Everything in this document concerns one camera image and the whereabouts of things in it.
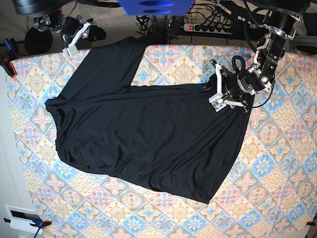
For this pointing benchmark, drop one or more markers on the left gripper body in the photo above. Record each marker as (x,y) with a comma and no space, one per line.
(231,87)

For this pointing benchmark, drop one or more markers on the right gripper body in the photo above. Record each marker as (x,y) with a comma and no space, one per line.
(76,31)

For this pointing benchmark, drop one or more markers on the black t-shirt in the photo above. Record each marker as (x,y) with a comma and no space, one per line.
(163,138)

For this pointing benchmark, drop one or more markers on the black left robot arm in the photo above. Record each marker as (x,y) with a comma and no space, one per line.
(280,18)

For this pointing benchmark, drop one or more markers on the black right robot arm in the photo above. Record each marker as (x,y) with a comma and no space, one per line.
(48,18)

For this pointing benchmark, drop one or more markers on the white power strip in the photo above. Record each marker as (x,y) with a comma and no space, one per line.
(217,28)

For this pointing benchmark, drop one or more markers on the red table clamp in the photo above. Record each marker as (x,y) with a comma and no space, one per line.
(6,63)

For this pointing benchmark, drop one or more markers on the patterned colourful tablecloth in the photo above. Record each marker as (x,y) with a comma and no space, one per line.
(271,188)

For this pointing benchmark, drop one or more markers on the white wall outlet box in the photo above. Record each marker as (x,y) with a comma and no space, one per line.
(21,219)

